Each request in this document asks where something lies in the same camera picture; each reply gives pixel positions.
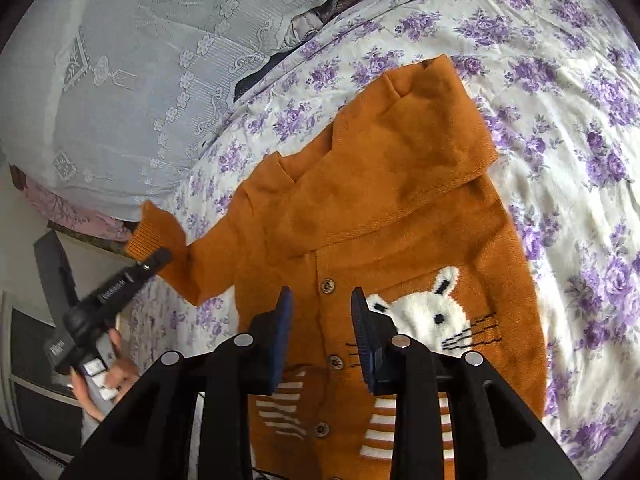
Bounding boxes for orange knit rabbit cardigan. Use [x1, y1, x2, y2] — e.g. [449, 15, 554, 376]
[127, 56, 547, 479]

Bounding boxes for person's left hand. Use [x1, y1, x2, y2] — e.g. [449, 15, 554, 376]
[70, 328, 140, 422]

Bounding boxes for pink floral blanket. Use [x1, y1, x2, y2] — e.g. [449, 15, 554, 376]
[23, 177, 131, 243]

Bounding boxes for white lace cover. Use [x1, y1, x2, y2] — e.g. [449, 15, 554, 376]
[1, 0, 324, 221]

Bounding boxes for purple floral bed sheet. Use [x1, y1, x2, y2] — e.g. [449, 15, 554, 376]
[117, 0, 640, 480]

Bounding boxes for dark aluminium frame window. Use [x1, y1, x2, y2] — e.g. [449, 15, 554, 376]
[1, 292, 82, 458]

